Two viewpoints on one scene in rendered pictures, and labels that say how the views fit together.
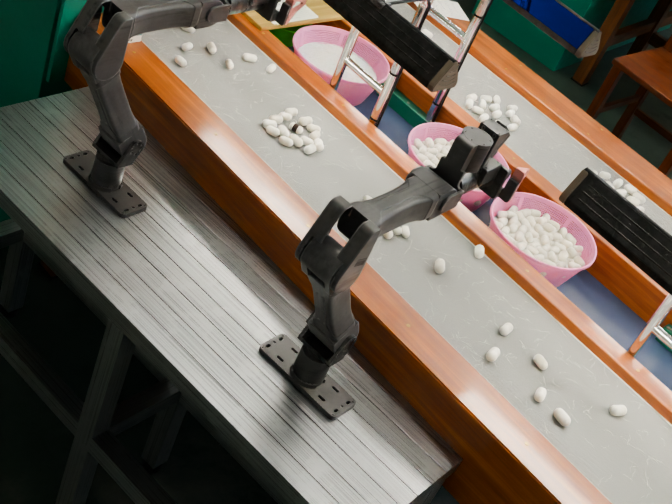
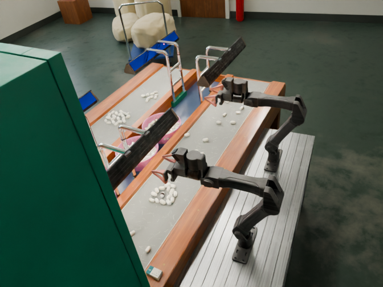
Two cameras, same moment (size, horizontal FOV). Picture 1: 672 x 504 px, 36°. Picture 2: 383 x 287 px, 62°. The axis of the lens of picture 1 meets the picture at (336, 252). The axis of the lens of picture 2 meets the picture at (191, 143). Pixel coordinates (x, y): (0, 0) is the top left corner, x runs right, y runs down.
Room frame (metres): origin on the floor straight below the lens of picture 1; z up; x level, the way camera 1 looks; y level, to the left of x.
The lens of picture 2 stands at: (1.84, 1.33, 1.99)
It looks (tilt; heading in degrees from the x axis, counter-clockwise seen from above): 39 degrees down; 272
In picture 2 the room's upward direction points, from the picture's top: 8 degrees counter-clockwise
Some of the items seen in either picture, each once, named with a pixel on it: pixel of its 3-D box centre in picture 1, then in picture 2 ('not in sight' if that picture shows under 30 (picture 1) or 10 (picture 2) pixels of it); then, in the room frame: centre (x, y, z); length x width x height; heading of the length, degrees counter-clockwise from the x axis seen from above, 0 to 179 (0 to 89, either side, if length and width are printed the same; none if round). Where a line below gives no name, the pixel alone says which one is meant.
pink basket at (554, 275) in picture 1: (535, 244); (162, 129); (2.07, -0.41, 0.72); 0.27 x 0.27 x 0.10
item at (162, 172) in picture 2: not in sight; (162, 171); (2.00, 0.37, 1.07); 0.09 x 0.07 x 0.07; 153
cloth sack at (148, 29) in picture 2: not in sight; (154, 29); (2.29, -3.29, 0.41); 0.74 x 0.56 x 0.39; 64
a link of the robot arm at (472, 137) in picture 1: (452, 165); (244, 91); (1.56, -0.12, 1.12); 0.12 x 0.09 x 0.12; 153
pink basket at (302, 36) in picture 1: (336, 68); not in sight; (2.45, 0.20, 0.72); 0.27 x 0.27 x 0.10
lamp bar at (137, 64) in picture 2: not in sight; (153, 50); (2.08, -0.92, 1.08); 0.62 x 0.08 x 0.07; 58
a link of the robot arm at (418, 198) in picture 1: (381, 225); (276, 106); (1.41, -0.05, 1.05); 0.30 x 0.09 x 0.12; 153
